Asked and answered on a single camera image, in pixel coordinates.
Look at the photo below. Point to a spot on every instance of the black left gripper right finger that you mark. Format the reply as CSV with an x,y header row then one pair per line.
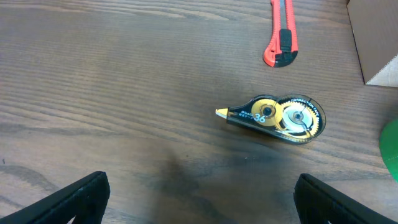
x,y
317,202

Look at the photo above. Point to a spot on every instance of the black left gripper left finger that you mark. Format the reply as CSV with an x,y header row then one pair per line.
x,y
83,201

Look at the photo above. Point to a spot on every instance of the black gold correction tape dispenser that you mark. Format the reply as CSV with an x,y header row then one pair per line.
x,y
294,118

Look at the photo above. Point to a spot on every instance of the green tape roll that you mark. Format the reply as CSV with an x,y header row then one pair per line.
x,y
388,144

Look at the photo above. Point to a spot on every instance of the red utility knife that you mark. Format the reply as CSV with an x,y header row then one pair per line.
x,y
283,46

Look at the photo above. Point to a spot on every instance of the open cardboard box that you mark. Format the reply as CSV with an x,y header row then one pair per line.
x,y
374,26

